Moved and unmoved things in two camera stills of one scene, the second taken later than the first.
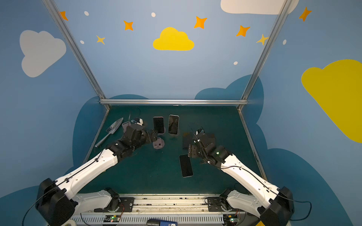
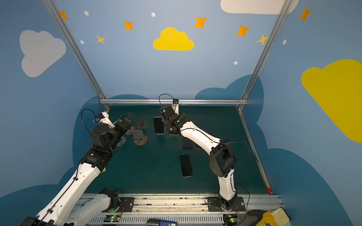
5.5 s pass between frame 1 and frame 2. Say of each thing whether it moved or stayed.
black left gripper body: moved
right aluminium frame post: stayed
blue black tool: stayed
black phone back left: stayed
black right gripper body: moved
